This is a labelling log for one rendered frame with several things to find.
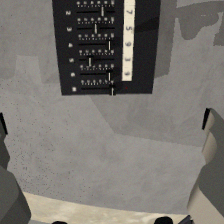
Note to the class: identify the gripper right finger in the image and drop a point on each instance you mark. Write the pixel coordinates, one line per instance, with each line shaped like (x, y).
(206, 201)

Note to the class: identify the black lighting desk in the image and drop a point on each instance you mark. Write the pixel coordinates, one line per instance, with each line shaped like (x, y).
(84, 34)

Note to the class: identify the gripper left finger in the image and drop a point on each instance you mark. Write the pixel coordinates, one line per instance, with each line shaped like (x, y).
(14, 208)

